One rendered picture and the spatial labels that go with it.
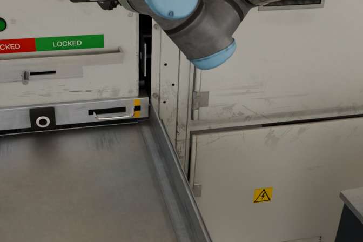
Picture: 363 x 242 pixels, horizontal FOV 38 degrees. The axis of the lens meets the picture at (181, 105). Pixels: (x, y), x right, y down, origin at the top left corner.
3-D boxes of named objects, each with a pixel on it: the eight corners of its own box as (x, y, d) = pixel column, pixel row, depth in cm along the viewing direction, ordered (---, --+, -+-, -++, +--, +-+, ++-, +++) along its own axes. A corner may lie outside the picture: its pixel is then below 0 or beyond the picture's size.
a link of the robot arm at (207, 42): (253, 31, 102) (216, -18, 95) (222, 76, 98) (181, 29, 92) (220, 33, 109) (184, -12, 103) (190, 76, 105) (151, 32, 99)
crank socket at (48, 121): (56, 129, 133) (54, 112, 131) (31, 131, 132) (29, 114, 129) (55, 123, 135) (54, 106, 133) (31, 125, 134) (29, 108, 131)
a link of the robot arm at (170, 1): (178, 34, 91) (141, -9, 86) (147, 27, 102) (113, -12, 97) (213, -5, 93) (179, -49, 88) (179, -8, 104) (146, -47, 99)
